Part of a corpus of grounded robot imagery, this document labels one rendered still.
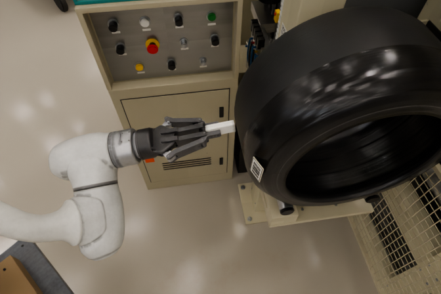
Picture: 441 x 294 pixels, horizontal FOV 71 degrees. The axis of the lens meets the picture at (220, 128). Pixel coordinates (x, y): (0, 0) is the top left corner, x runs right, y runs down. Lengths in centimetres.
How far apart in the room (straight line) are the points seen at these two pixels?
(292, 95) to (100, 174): 46
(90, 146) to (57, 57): 248
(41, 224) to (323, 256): 155
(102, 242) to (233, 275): 119
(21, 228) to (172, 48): 82
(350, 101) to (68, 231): 63
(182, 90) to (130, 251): 102
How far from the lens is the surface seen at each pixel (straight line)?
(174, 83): 134
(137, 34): 124
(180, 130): 76
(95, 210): 76
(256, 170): 74
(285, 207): 100
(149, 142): 74
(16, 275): 132
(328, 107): 63
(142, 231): 199
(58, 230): 76
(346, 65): 65
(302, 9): 92
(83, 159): 78
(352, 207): 120
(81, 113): 262
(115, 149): 76
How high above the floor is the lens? 182
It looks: 52 degrees down
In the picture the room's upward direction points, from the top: straight up
